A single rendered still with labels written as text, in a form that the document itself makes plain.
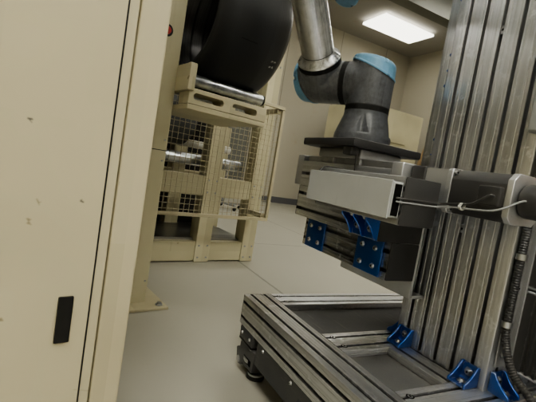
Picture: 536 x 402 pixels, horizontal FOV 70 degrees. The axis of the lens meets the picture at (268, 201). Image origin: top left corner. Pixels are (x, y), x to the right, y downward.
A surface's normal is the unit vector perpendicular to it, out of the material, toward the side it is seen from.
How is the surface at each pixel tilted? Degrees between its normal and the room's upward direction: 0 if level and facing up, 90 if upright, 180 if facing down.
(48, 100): 90
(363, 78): 90
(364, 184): 90
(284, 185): 90
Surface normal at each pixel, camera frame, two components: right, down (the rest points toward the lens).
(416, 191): 0.44, 0.15
